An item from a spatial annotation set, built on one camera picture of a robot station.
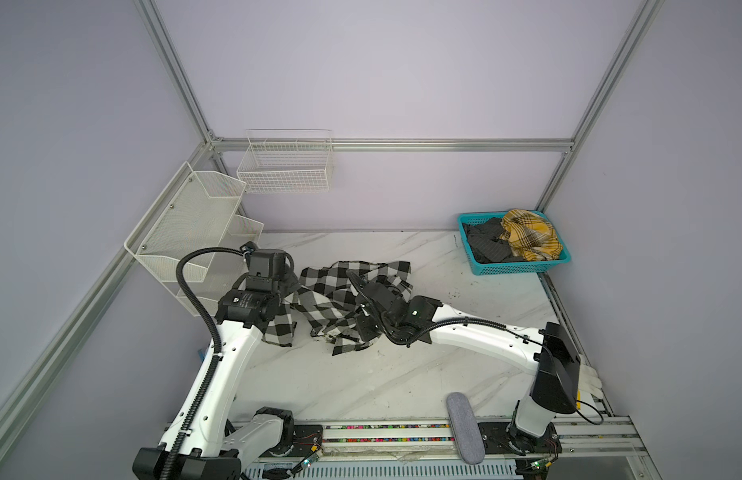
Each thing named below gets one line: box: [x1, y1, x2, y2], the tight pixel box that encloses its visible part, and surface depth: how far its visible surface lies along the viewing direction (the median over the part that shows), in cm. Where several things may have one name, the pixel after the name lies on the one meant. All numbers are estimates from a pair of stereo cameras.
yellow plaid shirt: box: [499, 209, 563, 261], surface depth 106 cm
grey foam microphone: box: [446, 392, 485, 465], surface depth 75 cm
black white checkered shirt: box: [263, 261, 413, 355], surface depth 84 cm
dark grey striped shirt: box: [462, 217, 526, 264], surface depth 107 cm
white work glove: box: [578, 364, 604, 399], surface depth 86 cm
